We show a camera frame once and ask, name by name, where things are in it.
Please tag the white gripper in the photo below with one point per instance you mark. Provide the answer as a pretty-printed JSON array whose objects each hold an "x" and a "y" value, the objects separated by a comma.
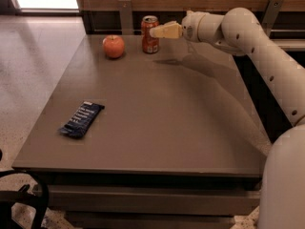
[{"x": 190, "y": 28}]

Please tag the red coke can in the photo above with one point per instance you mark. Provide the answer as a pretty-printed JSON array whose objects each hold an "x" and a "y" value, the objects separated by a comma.
[{"x": 149, "y": 44}]

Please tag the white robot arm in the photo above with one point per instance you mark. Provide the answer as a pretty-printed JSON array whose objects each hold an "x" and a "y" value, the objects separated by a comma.
[{"x": 238, "y": 32}]

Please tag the blue rxbar blueberry wrapper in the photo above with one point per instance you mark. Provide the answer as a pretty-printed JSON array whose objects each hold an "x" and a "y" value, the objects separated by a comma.
[{"x": 81, "y": 120}]

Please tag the red apple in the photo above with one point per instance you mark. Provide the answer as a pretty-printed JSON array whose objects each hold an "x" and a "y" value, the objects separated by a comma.
[{"x": 113, "y": 46}]

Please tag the grey table drawer front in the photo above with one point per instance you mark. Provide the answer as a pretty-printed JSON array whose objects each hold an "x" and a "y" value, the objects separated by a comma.
[{"x": 114, "y": 199}]

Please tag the black chair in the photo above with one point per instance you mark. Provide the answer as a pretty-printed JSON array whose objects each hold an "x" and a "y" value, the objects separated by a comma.
[{"x": 22, "y": 196}]

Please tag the left grey metal bracket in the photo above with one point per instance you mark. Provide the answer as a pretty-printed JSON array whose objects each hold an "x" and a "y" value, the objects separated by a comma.
[{"x": 126, "y": 19}]

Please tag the grey metal bracket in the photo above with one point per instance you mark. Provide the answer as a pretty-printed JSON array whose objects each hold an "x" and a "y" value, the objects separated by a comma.
[
  {"x": 270, "y": 14},
  {"x": 126, "y": 19}
]

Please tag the right grey metal bracket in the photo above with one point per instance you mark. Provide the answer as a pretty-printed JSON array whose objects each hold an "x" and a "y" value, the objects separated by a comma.
[{"x": 270, "y": 14}]

